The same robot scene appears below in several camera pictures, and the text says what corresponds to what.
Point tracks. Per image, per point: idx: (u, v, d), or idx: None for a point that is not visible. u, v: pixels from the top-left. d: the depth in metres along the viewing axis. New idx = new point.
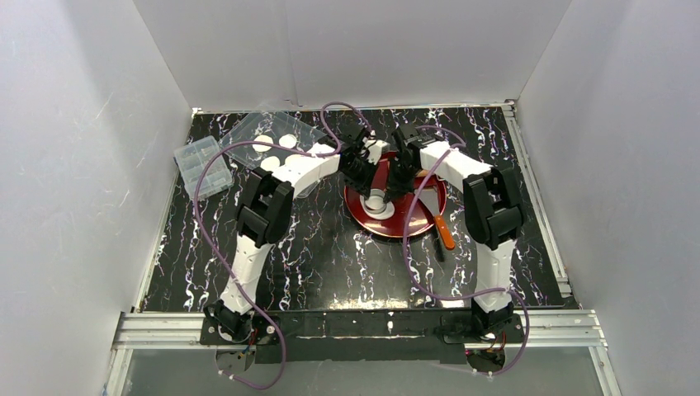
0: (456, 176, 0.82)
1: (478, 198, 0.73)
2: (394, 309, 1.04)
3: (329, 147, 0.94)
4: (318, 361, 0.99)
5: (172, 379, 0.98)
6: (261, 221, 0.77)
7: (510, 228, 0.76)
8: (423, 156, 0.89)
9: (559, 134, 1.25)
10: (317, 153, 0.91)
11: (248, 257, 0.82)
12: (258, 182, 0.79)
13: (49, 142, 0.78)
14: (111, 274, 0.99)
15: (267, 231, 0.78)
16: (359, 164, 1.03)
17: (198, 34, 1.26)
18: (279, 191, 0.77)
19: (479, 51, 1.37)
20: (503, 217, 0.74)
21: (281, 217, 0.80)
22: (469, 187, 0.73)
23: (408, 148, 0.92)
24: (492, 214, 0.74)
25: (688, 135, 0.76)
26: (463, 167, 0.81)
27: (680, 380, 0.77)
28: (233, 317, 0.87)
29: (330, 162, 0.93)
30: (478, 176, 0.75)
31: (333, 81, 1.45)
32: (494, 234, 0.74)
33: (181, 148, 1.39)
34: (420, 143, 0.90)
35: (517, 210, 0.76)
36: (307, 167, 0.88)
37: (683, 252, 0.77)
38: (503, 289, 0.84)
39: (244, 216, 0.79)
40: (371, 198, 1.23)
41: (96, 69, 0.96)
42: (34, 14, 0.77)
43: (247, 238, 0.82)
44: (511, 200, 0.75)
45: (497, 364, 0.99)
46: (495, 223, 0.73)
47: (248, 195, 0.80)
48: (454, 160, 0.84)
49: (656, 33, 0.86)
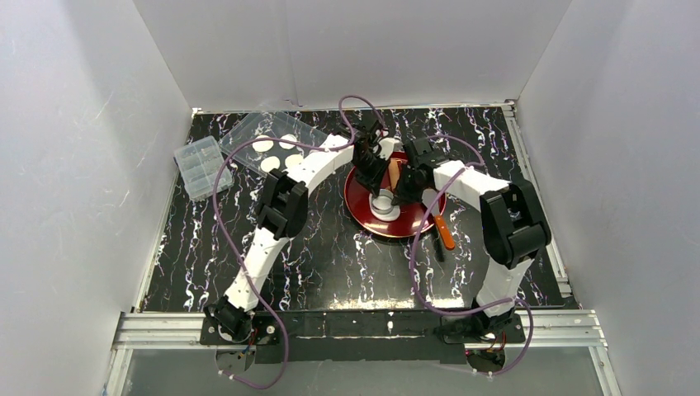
0: (472, 194, 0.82)
1: (497, 214, 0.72)
2: (394, 309, 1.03)
3: (342, 139, 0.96)
4: (318, 361, 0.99)
5: (172, 379, 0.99)
6: (281, 217, 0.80)
7: (533, 248, 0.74)
8: (436, 175, 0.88)
9: (559, 134, 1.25)
10: (330, 148, 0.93)
11: (264, 249, 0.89)
12: (276, 181, 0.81)
13: (48, 142, 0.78)
14: (111, 274, 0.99)
15: (286, 226, 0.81)
16: (371, 158, 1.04)
17: (198, 33, 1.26)
18: (295, 190, 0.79)
19: (479, 51, 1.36)
20: (523, 236, 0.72)
21: (299, 212, 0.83)
22: (487, 203, 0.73)
23: (420, 167, 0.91)
24: (513, 233, 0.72)
25: (688, 135, 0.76)
26: (480, 185, 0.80)
27: (681, 381, 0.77)
28: (233, 317, 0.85)
29: (343, 155, 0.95)
30: (495, 193, 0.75)
31: (333, 81, 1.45)
32: (515, 254, 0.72)
33: (181, 148, 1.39)
34: (435, 163, 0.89)
35: (540, 228, 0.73)
36: (320, 164, 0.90)
37: (683, 252, 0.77)
38: (512, 299, 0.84)
39: (267, 214, 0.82)
40: (379, 198, 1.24)
41: (96, 68, 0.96)
42: (34, 14, 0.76)
43: (265, 232, 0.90)
44: (532, 218, 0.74)
45: (497, 364, 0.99)
46: (516, 241, 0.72)
47: (268, 194, 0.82)
48: (469, 178, 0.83)
49: (657, 33, 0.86)
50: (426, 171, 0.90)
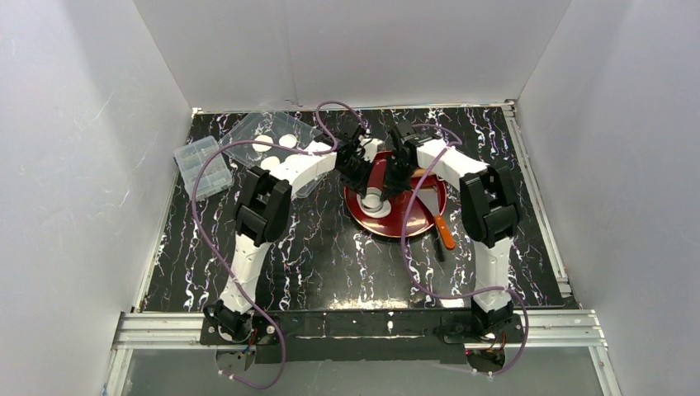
0: (453, 175, 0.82)
1: (475, 196, 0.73)
2: (394, 309, 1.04)
3: (327, 145, 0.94)
4: (318, 361, 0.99)
5: (172, 379, 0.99)
6: (258, 219, 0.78)
7: (508, 225, 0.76)
8: (419, 154, 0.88)
9: (559, 134, 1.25)
10: (314, 152, 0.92)
11: (247, 256, 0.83)
12: (256, 180, 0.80)
13: (48, 142, 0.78)
14: (110, 274, 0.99)
15: (265, 229, 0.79)
16: (355, 162, 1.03)
17: (198, 34, 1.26)
18: (277, 190, 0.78)
19: (479, 51, 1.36)
20: (498, 215, 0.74)
21: (279, 215, 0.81)
22: (465, 186, 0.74)
23: (404, 145, 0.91)
24: (489, 212, 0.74)
25: (688, 135, 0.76)
26: (461, 167, 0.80)
27: (681, 381, 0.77)
28: (233, 317, 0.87)
29: (327, 160, 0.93)
30: (473, 175, 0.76)
31: (333, 81, 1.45)
32: (489, 232, 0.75)
33: (181, 148, 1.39)
34: (418, 141, 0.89)
35: (513, 209, 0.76)
36: (305, 167, 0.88)
37: (683, 252, 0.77)
38: (503, 289, 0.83)
39: (243, 215, 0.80)
40: (367, 196, 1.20)
41: (96, 68, 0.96)
42: (34, 14, 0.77)
43: (245, 237, 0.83)
44: (507, 199, 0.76)
45: (497, 364, 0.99)
46: (491, 221, 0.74)
47: (247, 194, 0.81)
48: (451, 158, 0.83)
49: (657, 33, 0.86)
50: (410, 149, 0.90)
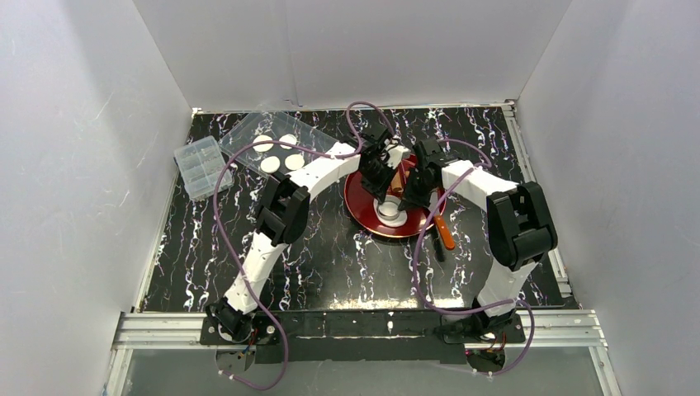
0: (480, 195, 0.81)
1: (503, 216, 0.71)
2: (394, 309, 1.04)
3: (350, 148, 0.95)
4: (318, 361, 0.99)
5: (172, 380, 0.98)
6: (278, 222, 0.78)
7: (539, 252, 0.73)
8: (443, 174, 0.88)
9: (559, 134, 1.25)
10: (337, 154, 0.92)
11: (262, 255, 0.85)
12: (277, 183, 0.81)
13: (49, 142, 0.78)
14: (111, 274, 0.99)
15: (285, 231, 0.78)
16: (378, 167, 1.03)
17: (199, 33, 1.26)
18: (296, 193, 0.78)
19: (479, 51, 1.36)
20: (528, 238, 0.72)
21: (299, 219, 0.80)
22: (493, 204, 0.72)
23: (429, 165, 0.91)
24: (518, 235, 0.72)
25: (688, 136, 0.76)
26: (488, 186, 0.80)
27: (682, 381, 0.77)
28: (233, 317, 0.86)
29: (350, 162, 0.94)
30: (502, 194, 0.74)
31: (333, 81, 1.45)
32: (519, 256, 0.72)
33: (181, 148, 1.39)
34: (443, 162, 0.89)
35: (546, 232, 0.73)
36: (326, 171, 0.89)
37: (683, 252, 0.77)
38: (513, 301, 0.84)
39: (264, 216, 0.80)
40: (385, 204, 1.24)
41: (96, 68, 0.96)
42: (35, 15, 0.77)
43: (263, 236, 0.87)
44: (539, 220, 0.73)
45: (497, 364, 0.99)
46: (521, 242, 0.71)
47: (267, 195, 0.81)
48: (475, 178, 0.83)
49: (657, 34, 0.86)
50: (434, 170, 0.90)
